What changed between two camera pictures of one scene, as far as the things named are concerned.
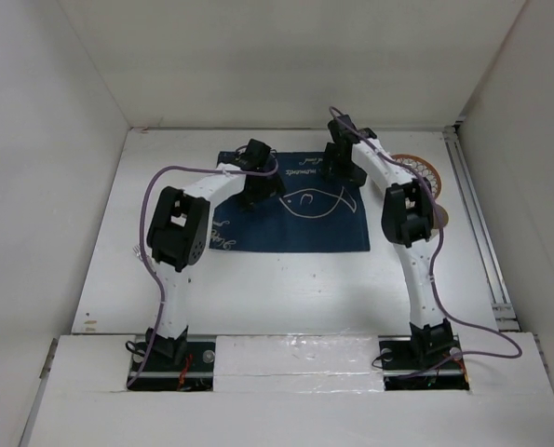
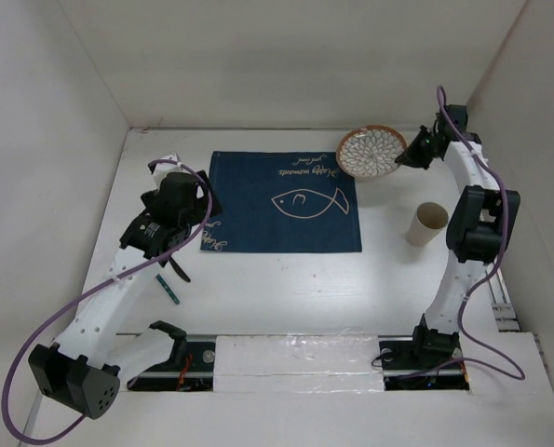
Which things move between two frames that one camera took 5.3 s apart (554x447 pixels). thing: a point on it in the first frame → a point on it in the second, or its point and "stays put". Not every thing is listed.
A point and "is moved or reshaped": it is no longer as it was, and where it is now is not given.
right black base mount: (426, 362) stays put
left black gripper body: (265, 190) → (195, 214)
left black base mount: (173, 366) stays put
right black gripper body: (342, 166) → (434, 133)
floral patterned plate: (425, 169) is moved or reshaped
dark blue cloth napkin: (313, 214) stays put
